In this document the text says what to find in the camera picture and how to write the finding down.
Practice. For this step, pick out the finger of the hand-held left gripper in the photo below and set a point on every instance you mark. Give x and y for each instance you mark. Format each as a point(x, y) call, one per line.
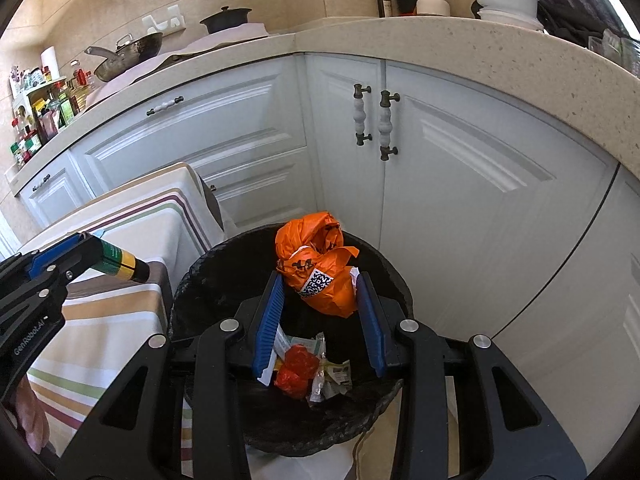
point(55, 252)
point(35, 295)

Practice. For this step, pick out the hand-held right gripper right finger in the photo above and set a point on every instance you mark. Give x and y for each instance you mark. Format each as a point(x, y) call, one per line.
point(371, 325)

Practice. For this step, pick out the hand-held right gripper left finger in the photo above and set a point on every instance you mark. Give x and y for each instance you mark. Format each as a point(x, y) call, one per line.
point(267, 320)

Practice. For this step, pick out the green label bottle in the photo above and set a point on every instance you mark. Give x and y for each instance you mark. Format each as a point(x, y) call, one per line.
point(122, 260)

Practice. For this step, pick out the black bin with bag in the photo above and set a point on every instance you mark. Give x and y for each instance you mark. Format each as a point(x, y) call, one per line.
point(210, 280)

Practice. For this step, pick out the orange plastic bag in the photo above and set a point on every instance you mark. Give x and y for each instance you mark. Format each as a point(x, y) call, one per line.
point(312, 255)

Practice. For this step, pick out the person's left hand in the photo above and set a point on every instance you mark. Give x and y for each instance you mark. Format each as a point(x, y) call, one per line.
point(32, 415)

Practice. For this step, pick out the red plastic bag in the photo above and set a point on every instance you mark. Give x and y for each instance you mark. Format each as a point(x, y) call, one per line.
point(297, 367)

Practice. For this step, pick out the silver crumpled packet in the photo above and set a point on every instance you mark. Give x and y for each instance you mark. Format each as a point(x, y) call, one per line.
point(330, 370)

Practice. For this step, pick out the striped tablecloth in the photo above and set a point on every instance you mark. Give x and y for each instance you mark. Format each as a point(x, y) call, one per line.
point(125, 310)

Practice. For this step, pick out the spice rack with bottles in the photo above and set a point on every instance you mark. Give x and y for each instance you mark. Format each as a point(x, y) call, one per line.
point(45, 110)

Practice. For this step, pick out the white kitchen cabinet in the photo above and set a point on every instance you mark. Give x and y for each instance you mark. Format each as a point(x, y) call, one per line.
point(475, 210)

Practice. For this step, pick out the paper towel roll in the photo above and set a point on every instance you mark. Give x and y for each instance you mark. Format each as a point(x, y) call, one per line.
point(50, 62)

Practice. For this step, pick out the steel wok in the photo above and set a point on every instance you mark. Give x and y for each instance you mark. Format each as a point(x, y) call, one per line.
point(132, 55)

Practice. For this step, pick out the pink stove cover cloth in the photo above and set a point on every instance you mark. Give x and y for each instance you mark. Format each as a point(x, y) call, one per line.
point(225, 37)

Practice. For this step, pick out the black lidded pot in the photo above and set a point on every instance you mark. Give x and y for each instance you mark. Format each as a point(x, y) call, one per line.
point(226, 20)

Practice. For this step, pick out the dark cloth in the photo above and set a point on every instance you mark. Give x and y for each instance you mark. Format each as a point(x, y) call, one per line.
point(575, 15)

